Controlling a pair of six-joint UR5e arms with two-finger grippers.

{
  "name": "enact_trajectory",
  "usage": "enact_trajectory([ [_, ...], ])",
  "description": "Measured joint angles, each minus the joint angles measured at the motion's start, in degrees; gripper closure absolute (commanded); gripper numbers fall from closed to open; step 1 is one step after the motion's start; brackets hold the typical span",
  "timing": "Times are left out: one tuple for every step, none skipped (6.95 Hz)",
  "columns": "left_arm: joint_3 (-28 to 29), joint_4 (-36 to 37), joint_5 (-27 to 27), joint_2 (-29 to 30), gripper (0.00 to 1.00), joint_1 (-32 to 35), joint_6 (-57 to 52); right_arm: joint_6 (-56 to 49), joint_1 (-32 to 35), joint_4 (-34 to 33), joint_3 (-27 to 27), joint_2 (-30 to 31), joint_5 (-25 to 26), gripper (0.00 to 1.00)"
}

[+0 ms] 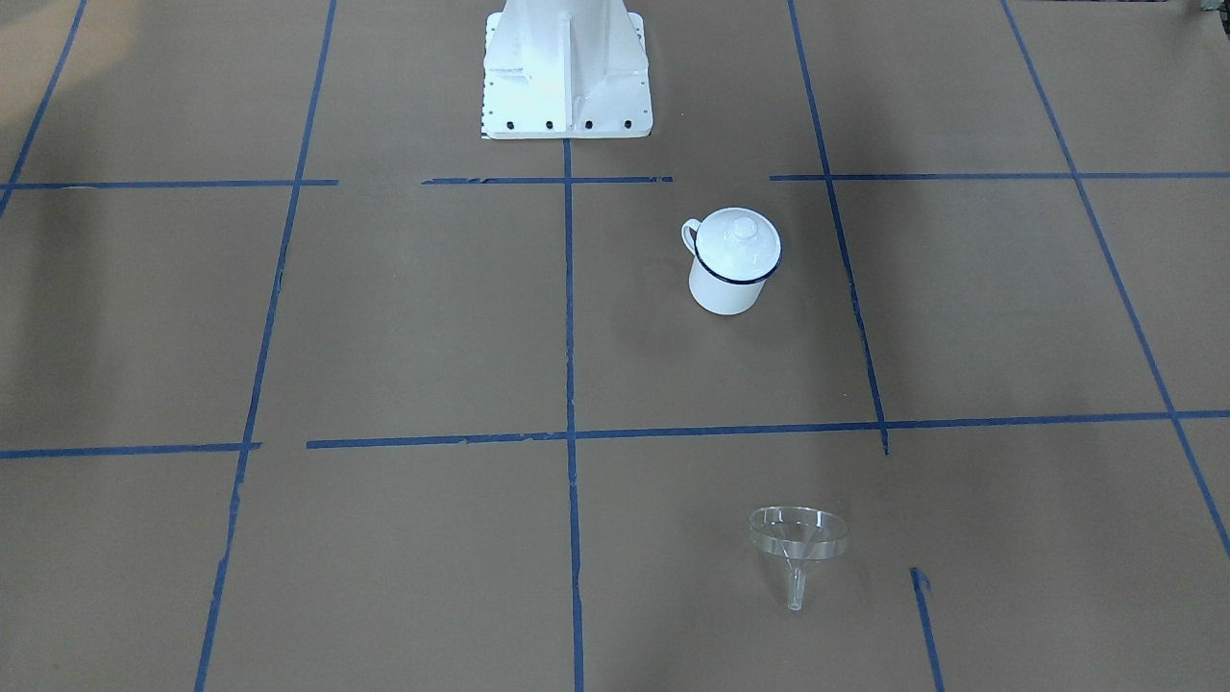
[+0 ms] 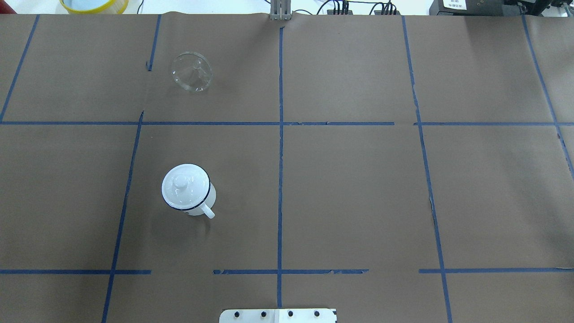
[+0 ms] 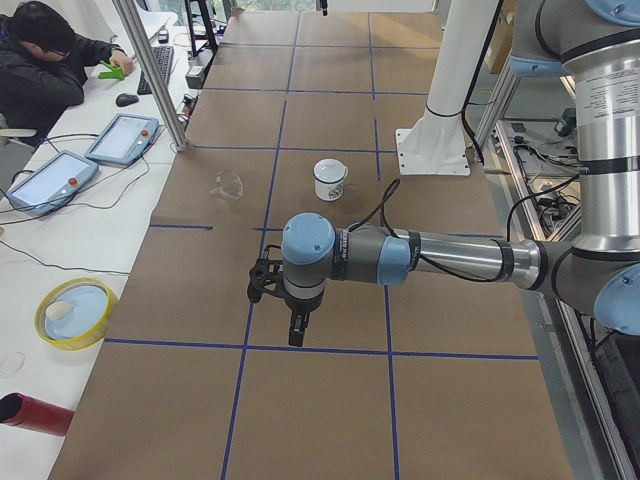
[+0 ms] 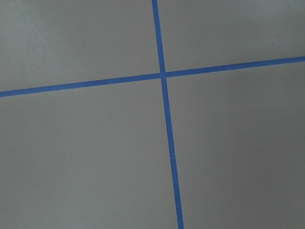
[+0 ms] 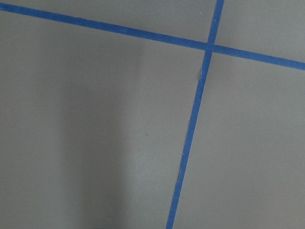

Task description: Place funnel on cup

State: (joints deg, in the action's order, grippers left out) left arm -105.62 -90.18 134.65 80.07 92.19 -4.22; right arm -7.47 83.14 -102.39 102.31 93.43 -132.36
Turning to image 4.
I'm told blue tape grid lines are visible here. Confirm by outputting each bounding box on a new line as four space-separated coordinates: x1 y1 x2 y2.
0 0 305 229

